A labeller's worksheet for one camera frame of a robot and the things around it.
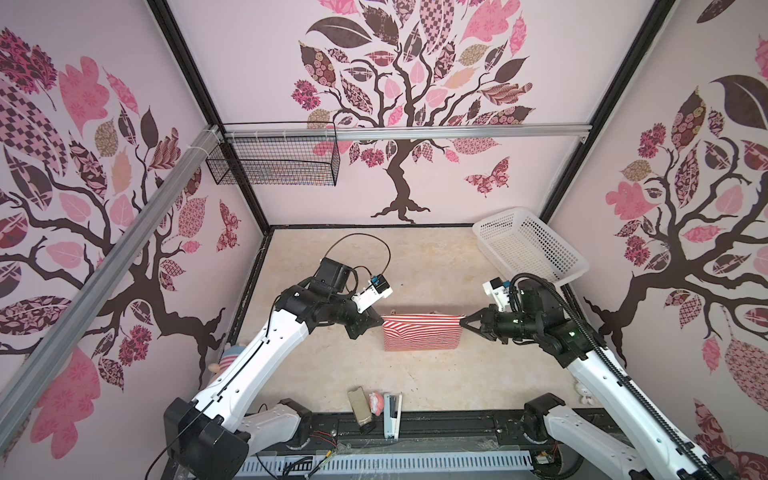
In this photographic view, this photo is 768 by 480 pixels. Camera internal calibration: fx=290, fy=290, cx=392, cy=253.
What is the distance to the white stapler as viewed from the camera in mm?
738

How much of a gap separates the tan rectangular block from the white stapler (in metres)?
0.04

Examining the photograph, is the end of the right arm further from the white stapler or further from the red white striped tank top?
the white stapler

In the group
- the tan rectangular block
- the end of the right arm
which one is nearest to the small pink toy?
the tan rectangular block

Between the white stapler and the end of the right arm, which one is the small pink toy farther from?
the end of the right arm

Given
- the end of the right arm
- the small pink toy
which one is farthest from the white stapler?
the end of the right arm

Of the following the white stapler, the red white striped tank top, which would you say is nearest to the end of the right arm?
the red white striped tank top

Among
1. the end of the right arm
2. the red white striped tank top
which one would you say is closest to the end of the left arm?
the red white striped tank top

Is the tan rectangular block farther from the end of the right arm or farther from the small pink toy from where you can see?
the end of the right arm

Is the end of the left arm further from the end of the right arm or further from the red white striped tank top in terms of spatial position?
the end of the right arm

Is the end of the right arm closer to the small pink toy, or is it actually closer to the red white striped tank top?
the red white striped tank top

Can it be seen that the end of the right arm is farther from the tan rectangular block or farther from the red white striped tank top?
the tan rectangular block

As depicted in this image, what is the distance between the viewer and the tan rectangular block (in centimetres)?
74

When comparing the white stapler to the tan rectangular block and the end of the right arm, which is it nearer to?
the tan rectangular block
